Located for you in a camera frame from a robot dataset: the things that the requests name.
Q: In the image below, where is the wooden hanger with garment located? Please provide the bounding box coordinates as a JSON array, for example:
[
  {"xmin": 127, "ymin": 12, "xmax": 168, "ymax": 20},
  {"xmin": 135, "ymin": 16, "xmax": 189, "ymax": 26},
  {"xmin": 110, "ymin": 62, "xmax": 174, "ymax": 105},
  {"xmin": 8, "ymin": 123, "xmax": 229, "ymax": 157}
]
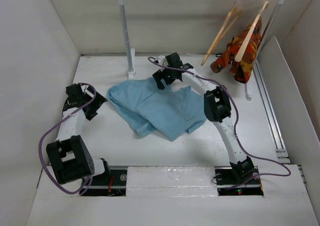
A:
[{"xmin": 234, "ymin": 0, "xmax": 269, "ymax": 62}]

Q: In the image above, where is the orange patterned garment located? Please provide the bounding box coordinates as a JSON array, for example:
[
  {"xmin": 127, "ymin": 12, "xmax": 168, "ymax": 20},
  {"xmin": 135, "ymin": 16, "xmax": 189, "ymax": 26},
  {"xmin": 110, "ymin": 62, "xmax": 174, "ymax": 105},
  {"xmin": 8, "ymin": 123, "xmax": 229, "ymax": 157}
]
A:
[{"xmin": 209, "ymin": 15, "xmax": 263, "ymax": 84}]

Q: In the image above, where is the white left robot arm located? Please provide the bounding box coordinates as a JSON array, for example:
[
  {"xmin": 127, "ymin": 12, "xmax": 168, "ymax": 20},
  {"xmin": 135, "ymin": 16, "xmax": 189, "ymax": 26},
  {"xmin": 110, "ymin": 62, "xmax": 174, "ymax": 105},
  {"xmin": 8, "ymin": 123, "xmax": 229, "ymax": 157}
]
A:
[{"xmin": 46, "ymin": 83, "xmax": 112, "ymax": 185}]

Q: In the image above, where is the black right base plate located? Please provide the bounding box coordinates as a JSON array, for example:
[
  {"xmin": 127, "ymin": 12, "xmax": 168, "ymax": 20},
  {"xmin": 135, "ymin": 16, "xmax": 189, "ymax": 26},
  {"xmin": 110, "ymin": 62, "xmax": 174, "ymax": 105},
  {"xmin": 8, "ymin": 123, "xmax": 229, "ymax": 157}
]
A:
[{"xmin": 211, "ymin": 167, "xmax": 264, "ymax": 196}]

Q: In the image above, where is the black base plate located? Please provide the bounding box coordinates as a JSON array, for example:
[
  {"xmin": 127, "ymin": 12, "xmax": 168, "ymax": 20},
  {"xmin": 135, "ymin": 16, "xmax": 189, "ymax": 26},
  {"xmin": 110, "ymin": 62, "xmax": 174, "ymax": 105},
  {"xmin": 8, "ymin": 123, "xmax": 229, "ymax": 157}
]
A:
[
  {"xmin": 81, "ymin": 166, "xmax": 128, "ymax": 197},
  {"xmin": 211, "ymin": 167, "xmax": 264, "ymax": 196}
]

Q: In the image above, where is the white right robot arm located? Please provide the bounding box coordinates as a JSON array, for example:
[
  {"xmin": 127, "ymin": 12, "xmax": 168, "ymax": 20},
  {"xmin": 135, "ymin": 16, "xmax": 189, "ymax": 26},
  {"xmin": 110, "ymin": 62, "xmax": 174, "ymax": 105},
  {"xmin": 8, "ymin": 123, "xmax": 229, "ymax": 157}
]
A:
[{"xmin": 148, "ymin": 53, "xmax": 255, "ymax": 185}]

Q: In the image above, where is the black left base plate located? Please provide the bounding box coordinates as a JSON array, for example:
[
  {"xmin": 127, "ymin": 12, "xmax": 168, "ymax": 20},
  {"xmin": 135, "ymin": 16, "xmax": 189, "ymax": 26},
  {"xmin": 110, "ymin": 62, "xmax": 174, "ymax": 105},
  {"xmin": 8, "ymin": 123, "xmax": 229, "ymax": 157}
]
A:
[{"xmin": 81, "ymin": 166, "xmax": 128, "ymax": 197}]

